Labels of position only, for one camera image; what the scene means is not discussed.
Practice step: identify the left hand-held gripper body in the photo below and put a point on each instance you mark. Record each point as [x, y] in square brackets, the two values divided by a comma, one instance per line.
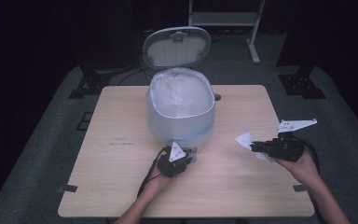
[172, 165]

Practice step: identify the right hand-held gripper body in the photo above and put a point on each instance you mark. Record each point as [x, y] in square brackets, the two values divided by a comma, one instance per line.
[287, 149]

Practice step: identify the translucent plastic wrapper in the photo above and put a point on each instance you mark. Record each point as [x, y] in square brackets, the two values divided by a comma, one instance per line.
[245, 140]

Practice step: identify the white pedal trash bin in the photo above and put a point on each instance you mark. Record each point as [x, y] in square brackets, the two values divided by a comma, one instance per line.
[180, 130]

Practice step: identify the person's right hand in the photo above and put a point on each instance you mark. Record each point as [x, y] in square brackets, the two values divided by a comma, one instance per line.
[304, 169]

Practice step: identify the person's left hand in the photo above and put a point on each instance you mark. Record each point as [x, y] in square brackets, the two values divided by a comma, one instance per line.
[157, 186]

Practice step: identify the dark tape strip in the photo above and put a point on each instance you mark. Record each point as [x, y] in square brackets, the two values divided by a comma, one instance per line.
[67, 188]
[300, 188]

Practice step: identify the round dark table grommet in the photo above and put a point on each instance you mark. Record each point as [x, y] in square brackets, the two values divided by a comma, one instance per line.
[217, 97]

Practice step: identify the black stand base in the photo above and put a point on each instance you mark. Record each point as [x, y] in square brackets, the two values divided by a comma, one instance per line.
[301, 84]
[90, 84]

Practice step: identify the dark floor socket plate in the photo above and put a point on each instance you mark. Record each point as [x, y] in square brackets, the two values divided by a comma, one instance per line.
[85, 121]

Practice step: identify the white metal stand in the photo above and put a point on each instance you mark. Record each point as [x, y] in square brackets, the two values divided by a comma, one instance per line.
[223, 18]

